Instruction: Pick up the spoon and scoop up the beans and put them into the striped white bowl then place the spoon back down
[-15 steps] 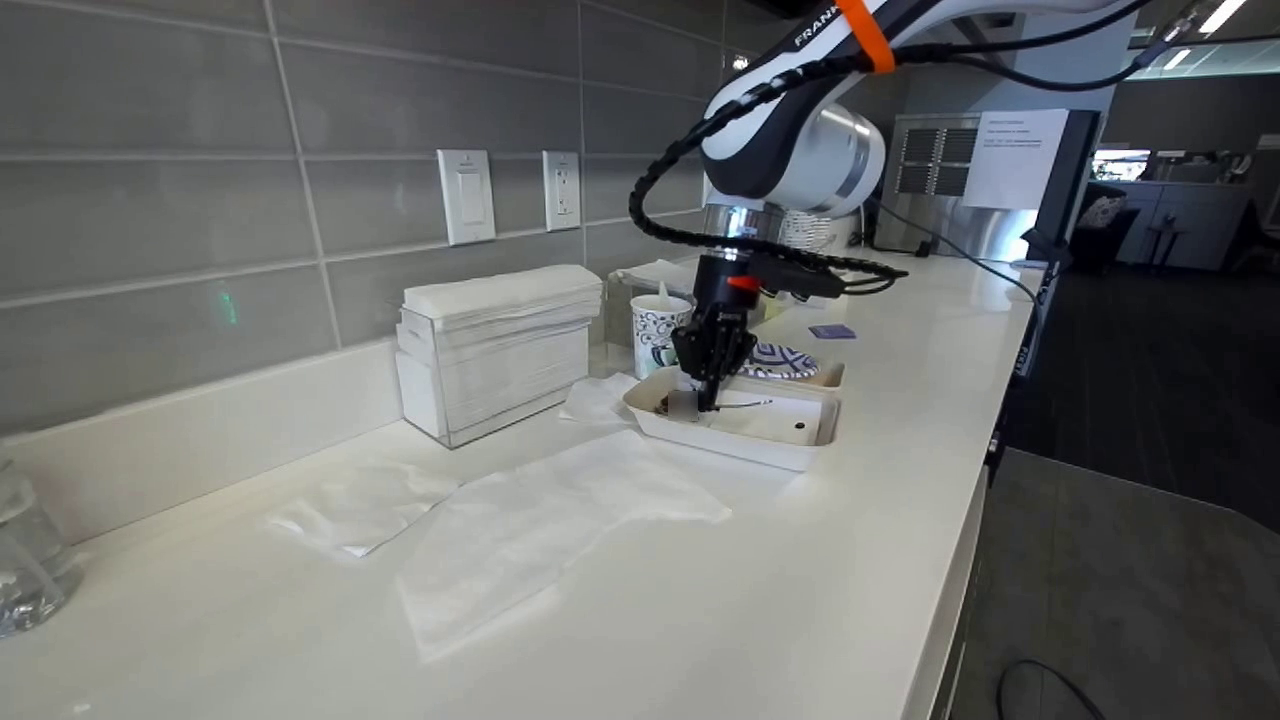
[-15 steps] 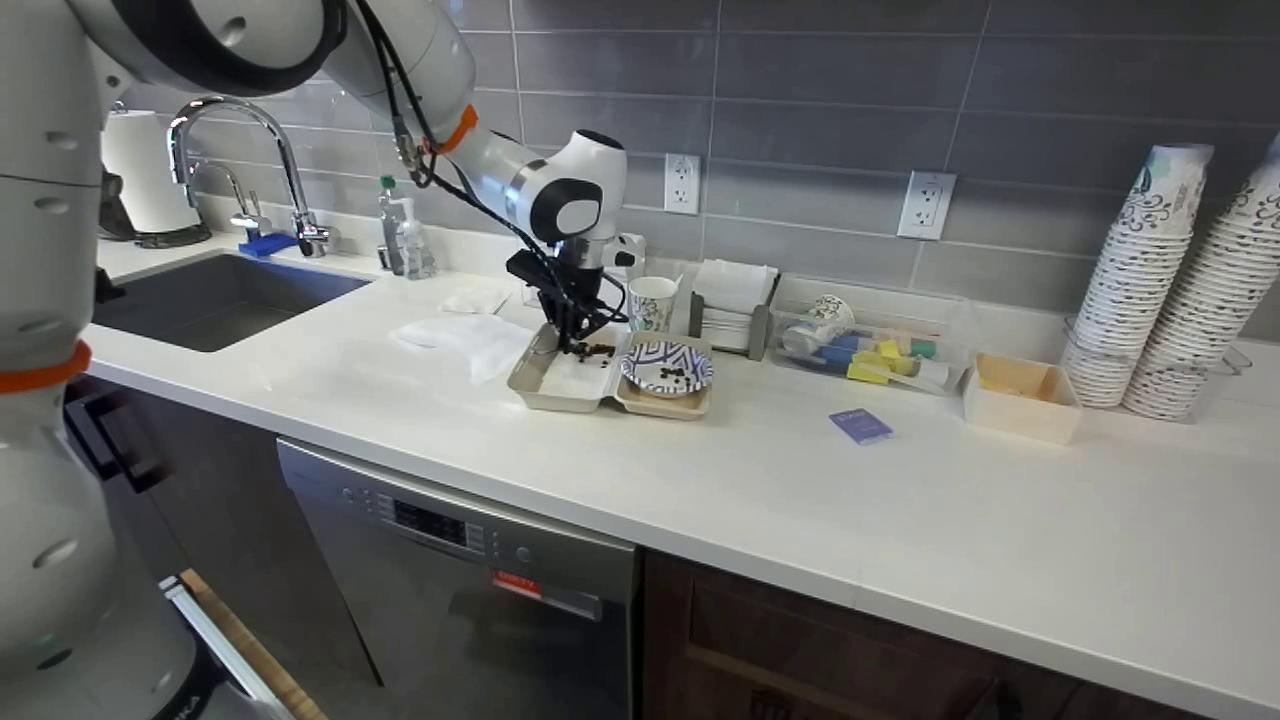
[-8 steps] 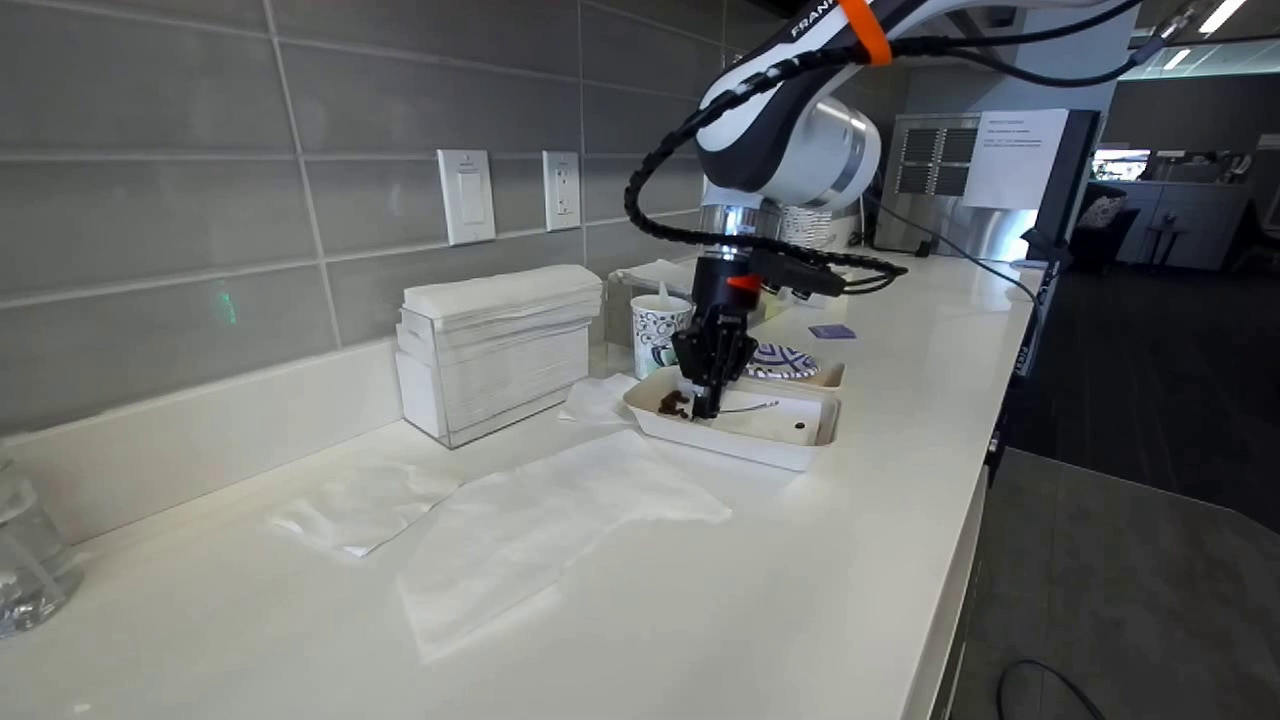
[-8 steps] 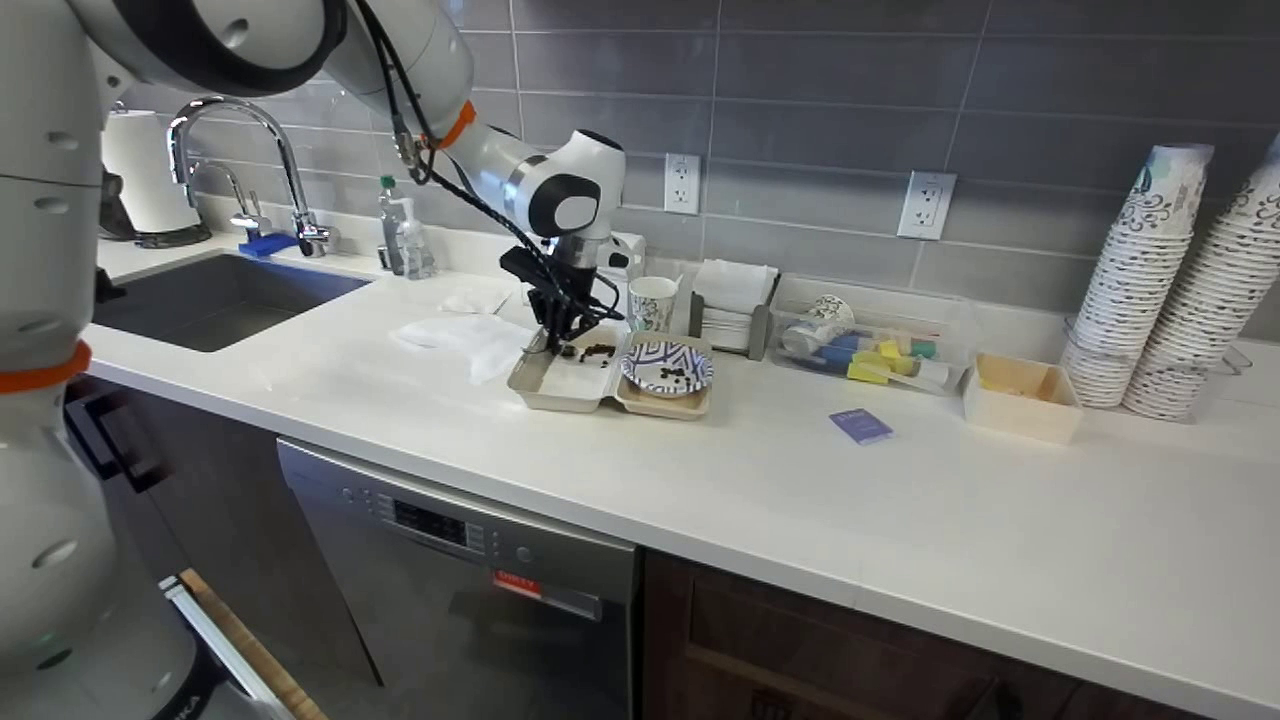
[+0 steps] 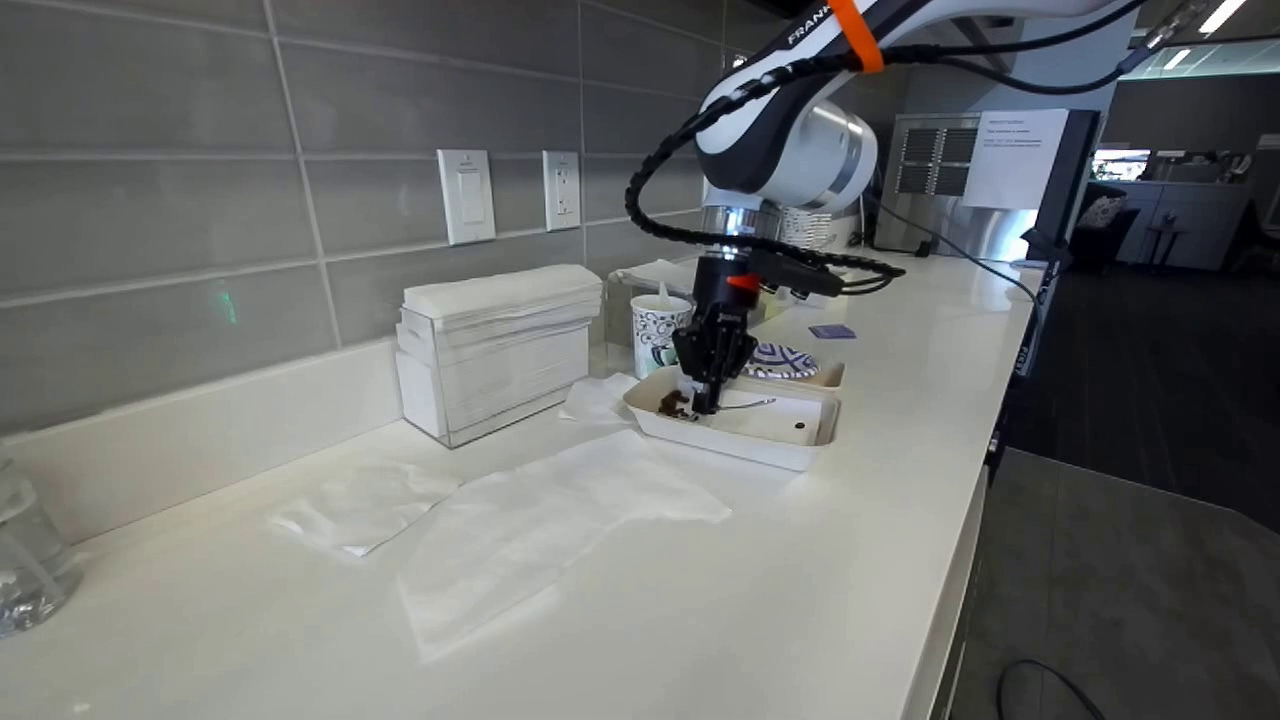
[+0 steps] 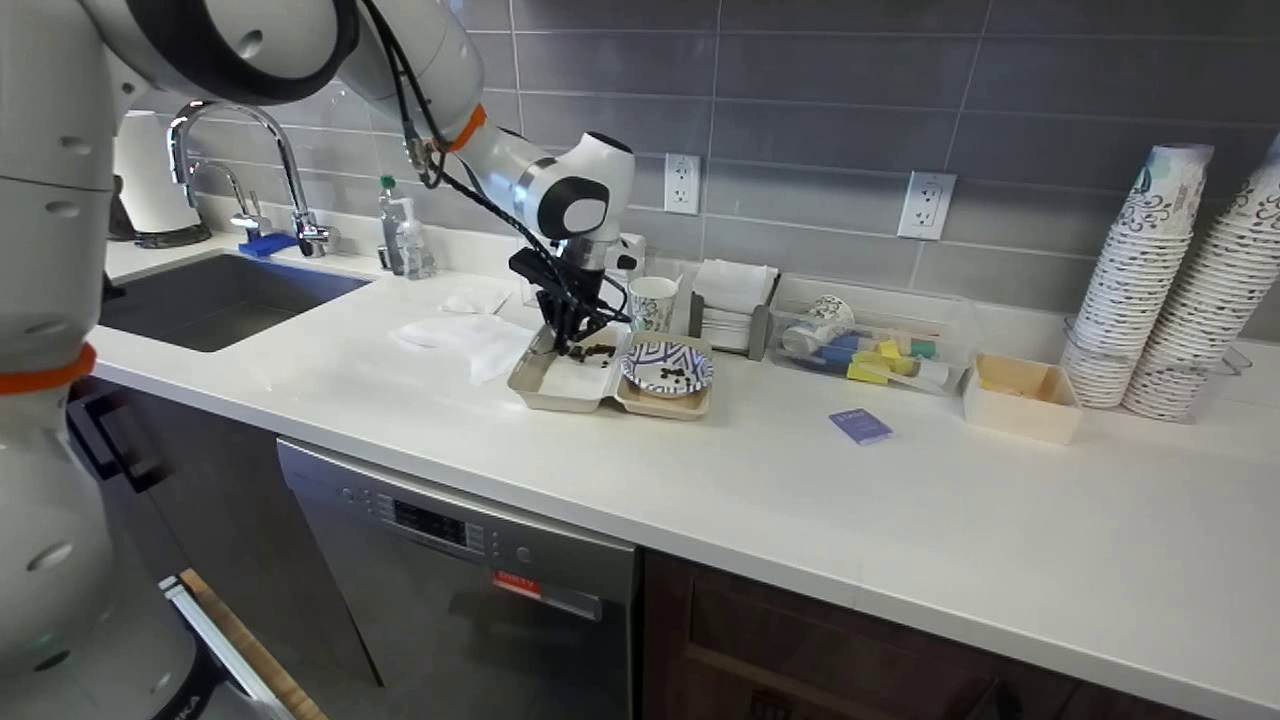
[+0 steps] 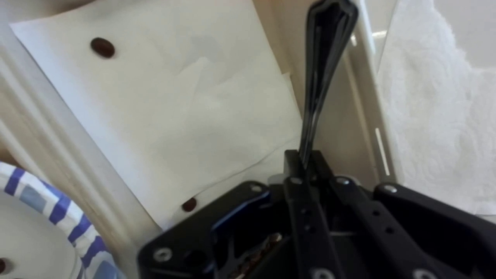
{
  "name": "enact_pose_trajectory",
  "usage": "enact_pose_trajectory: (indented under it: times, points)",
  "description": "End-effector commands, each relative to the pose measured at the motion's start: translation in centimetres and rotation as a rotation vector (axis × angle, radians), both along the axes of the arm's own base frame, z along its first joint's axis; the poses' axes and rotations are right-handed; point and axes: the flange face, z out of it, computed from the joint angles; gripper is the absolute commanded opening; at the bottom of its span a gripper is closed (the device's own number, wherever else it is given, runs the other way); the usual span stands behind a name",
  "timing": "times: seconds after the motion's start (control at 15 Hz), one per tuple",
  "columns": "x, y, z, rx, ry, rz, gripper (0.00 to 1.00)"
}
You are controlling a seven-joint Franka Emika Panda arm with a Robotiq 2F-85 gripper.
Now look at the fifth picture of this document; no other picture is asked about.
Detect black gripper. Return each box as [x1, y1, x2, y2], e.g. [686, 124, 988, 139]
[672, 246, 768, 417]

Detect white wall light switch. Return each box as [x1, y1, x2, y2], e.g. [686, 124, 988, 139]
[432, 142, 502, 246]

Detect dark office furniture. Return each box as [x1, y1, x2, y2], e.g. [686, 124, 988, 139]
[1074, 133, 1280, 277]

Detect black floor cable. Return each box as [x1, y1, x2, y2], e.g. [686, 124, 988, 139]
[994, 655, 1111, 720]

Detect white clamshell takeout tray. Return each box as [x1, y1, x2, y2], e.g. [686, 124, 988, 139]
[622, 337, 851, 476]

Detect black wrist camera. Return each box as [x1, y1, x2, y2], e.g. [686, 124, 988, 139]
[745, 243, 849, 298]

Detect white wall poster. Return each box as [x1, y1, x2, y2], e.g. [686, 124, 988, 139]
[960, 107, 1074, 213]

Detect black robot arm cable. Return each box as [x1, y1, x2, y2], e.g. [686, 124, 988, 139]
[622, 0, 1154, 296]

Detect grey panelled door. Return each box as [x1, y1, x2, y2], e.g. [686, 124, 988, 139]
[878, 112, 994, 256]

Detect large clear plastic bag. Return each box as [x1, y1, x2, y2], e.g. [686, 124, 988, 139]
[394, 424, 736, 662]

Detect clear napkin dispenser white napkins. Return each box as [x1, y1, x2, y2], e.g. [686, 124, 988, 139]
[394, 261, 608, 451]

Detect blue patterned paper bowl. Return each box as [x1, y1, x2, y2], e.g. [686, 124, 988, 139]
[740, 341, 826, 382]

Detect small clear plastic bag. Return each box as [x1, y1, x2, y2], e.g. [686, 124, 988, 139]
[263, 456, 466, 565]

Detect white wall power outlet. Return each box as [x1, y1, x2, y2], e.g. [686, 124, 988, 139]
[535, 146, 590, 232]

